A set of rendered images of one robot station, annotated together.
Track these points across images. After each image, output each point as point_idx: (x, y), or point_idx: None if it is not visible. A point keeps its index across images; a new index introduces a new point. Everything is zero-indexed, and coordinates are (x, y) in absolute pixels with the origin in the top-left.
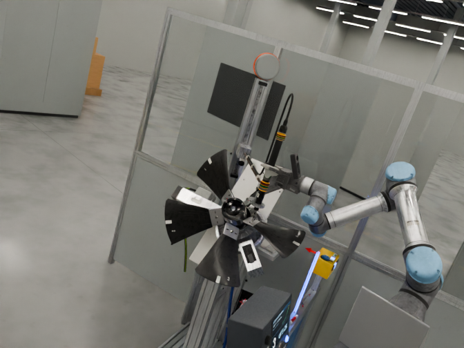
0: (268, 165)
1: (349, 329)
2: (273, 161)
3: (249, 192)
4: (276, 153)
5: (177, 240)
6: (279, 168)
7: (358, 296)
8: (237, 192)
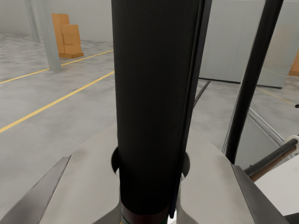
0: (97, 139)
1: None
2: (118, 114)
3: (291, 210)
4: (118, 19)
5: None
6: (192, 223)
7: None
8: (263, 193)
